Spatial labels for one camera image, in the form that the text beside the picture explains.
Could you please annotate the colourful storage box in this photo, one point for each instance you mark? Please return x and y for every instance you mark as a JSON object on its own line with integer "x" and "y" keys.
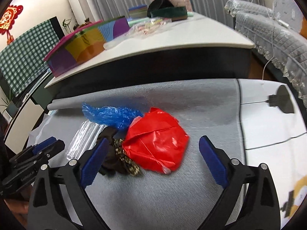
{"x": 83, "y": 44}

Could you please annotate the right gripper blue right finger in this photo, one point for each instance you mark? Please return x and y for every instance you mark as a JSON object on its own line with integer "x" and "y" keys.
{"x": 216, "y": 160}

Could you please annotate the stack of coloured bowls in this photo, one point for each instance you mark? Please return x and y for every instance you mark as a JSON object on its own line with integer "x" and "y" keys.
{"x": 137, "y": 12}

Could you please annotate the person's left hand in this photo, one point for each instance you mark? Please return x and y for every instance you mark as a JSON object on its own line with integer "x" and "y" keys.
{"x": 19, "y": 208}

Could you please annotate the red plastic bag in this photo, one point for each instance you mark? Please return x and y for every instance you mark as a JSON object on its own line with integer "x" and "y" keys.
{"x": 156, "y": 142}

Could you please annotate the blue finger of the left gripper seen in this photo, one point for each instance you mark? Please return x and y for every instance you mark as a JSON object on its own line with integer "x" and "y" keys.
{"x": 41, "y": 146}

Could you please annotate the blue plastic bag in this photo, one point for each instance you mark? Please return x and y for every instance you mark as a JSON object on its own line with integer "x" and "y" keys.
{"x": 118, "y": 118}

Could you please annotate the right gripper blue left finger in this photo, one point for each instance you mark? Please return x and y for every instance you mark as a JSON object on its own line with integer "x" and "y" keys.
{"x": 91, "y": 161}

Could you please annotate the clear plastic bag on table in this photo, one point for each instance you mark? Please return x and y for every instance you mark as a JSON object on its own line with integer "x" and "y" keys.
{"x": 140, "y": 30}

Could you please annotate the dark leopard print cloth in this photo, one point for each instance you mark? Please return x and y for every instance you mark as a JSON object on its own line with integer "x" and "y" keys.
{"x": 116, "y": 160}

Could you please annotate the grey quilted sofa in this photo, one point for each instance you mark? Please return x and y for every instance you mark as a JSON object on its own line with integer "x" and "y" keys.
{"x": 274, "y": 39}

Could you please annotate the tv cabinet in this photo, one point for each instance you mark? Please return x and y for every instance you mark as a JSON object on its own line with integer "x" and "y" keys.
{"x": 33, "y": 107}

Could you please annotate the green checkered cloth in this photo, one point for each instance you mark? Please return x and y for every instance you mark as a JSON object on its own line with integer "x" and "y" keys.
{"x": 23, "y": 60}

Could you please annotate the dark green round basket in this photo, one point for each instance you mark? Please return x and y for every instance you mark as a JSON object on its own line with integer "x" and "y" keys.
{"x": 165, "y": 9}

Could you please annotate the white coffee table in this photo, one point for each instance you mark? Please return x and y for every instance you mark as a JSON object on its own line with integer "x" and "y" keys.
{"x": 195, "y": 48}

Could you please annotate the white printed table cloth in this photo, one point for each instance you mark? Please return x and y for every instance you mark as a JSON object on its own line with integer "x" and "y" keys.
{"x": 275, "y": 134}

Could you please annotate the clear plastic wrapper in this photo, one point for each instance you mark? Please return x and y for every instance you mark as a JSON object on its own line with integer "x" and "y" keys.
{"x": 84, "y": 139}

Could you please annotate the red chinese knot decoration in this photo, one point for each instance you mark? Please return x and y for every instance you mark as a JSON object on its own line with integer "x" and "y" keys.
{"x": 8, "y": 20}

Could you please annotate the white air conditioner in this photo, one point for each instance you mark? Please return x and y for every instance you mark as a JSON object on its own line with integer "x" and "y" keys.
{"x": 83, "y": 9}

